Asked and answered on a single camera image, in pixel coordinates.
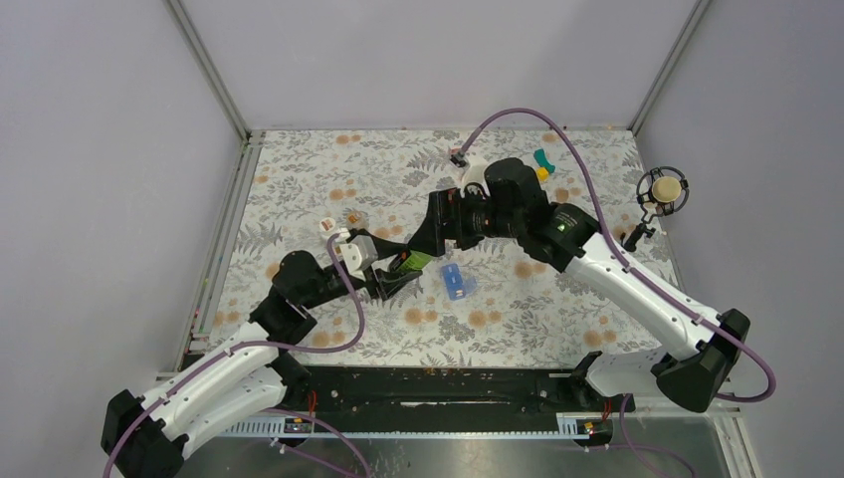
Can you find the teal curved block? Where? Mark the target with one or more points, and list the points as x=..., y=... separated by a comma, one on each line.
x=540, y=157

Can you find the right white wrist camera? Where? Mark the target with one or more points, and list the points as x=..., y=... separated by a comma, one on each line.
x=472, y=179

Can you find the white cap pill bottle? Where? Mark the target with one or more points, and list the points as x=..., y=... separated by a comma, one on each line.
x=327, y=227

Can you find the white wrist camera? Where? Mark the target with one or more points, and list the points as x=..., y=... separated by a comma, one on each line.
x=358, y=255
x=472, y=179

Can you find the microphone on tripod stand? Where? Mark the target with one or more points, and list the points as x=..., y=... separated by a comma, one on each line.
x=661, y=191

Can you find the floral patterned table mat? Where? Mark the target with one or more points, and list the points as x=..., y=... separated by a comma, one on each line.
x=522, y=314

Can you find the blue weekly pill organizer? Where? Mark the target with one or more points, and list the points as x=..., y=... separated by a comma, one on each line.
x=458, y=285

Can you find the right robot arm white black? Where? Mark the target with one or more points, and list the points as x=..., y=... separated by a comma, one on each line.
x=698, y=346

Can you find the amber pill bottle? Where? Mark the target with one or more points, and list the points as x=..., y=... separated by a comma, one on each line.
x=356, y=220

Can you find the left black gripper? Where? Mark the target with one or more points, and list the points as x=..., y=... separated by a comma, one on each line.
x=388, y=282

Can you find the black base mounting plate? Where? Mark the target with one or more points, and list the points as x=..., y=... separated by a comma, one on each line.
x=450, y=400

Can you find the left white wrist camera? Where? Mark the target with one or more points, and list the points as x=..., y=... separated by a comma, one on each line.
x=358, y=255

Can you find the yellow cube block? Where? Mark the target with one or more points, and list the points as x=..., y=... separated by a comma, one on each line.
x=542, y=174

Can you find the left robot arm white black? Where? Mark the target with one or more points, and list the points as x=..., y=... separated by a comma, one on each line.
x=154, y=433

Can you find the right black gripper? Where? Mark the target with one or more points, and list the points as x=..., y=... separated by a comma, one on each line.
x=446, y=206

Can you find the green pill bottle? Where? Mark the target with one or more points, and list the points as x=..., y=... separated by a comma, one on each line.
x=409, y=261

